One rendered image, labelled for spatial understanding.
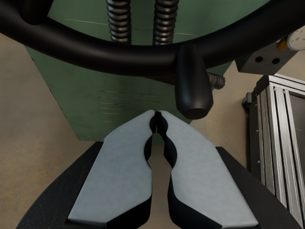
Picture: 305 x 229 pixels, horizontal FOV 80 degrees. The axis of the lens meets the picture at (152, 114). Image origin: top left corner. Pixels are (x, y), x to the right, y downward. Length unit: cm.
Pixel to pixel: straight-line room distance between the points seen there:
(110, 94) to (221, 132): 65
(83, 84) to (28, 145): 51
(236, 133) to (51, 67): 87
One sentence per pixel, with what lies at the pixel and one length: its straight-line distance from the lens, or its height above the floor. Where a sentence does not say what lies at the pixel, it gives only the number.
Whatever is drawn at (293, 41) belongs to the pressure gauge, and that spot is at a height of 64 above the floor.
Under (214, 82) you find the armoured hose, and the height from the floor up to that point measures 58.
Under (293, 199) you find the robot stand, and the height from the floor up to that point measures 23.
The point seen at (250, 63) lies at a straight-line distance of 42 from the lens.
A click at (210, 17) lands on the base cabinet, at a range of 37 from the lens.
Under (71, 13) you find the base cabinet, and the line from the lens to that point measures 38.
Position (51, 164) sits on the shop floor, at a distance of 88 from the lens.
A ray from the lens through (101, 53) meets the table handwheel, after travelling 16.
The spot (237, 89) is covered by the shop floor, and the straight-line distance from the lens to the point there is 122.
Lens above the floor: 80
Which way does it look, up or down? 59 degrees down
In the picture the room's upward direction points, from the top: 15 degrees clockwise
